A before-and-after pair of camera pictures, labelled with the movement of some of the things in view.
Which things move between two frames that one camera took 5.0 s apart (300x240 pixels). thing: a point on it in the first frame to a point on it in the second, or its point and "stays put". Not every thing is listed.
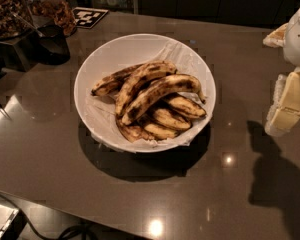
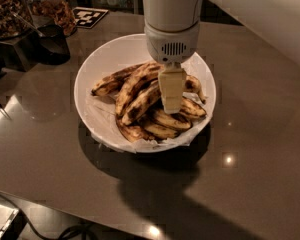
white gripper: (298, 39) to (172, 44)
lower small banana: (155, 130) stays put
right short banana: (184, 105) stays put
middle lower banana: (164, 116) stays put
